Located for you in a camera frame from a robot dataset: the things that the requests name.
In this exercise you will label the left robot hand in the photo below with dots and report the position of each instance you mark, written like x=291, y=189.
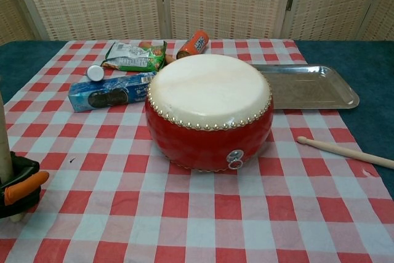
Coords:
x=26, y=169

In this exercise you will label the wooden drumstick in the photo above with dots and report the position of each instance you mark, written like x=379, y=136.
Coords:
x=338, y=150
x=4, y=149

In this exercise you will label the red white checkered tablecloth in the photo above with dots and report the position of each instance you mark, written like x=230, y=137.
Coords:
x=123, y=213

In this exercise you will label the red drum with white skin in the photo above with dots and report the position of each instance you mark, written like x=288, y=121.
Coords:
x=209, y=90

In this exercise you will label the blue cookie box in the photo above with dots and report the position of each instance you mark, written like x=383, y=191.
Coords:
x=104, y=96

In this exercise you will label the green white snack packet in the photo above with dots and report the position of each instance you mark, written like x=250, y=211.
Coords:
x=132, y=58

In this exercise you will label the orange drink can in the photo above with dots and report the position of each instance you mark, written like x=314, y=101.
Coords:
x=194, y=46

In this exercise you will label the rectangular metal tray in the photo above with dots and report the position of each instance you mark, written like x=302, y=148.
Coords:
x=307, y=90

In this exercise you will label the metal screen hinge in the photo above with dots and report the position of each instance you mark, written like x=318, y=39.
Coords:
x=289, y=2

